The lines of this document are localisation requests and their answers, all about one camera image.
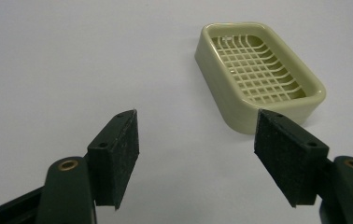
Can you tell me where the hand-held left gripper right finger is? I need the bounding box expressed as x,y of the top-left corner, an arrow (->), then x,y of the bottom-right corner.
253,108 -> 353,224

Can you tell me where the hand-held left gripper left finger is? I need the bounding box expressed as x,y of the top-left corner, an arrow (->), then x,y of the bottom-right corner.
35,108 -> 141,224

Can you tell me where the pale green soap dish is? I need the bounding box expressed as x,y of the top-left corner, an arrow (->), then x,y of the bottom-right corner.
194,21 -> 327,135

